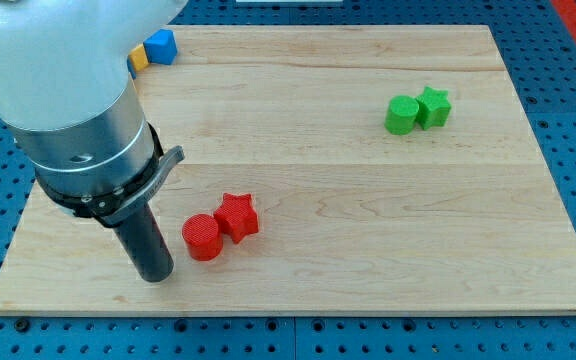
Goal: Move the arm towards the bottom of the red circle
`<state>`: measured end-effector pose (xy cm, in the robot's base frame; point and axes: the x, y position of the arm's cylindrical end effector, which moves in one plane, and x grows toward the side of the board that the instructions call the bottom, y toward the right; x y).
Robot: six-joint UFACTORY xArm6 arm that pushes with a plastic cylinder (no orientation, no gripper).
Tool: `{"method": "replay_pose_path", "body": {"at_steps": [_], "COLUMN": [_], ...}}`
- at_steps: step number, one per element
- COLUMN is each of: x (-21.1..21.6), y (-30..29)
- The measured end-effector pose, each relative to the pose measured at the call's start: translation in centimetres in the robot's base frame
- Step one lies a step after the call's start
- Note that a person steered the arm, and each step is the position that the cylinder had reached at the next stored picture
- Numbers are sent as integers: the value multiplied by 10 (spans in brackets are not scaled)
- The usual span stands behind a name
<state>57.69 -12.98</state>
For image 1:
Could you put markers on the yellow block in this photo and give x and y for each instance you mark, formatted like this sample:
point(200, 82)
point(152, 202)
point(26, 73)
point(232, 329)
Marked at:
point(138, 58)

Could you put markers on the green cylinder block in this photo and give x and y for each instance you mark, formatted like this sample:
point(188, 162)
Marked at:
point(401, 115)

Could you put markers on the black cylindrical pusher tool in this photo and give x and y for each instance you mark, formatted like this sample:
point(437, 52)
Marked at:
point(144, 244)

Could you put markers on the red star block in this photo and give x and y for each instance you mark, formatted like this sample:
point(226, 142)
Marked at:
point(236, 216)

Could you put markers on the wooden board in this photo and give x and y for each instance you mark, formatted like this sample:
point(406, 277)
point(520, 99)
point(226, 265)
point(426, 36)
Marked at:
point(459, 220)

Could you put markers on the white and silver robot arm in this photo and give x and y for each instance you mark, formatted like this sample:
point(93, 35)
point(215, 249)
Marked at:
point(66, 93)

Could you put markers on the red cylinder block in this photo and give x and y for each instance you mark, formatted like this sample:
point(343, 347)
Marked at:
point(202, 237)

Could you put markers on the blue pentagon block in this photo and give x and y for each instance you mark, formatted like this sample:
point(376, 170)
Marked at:
point(161, 47)

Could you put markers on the green star block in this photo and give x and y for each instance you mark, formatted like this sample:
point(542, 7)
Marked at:
point(434, 108)

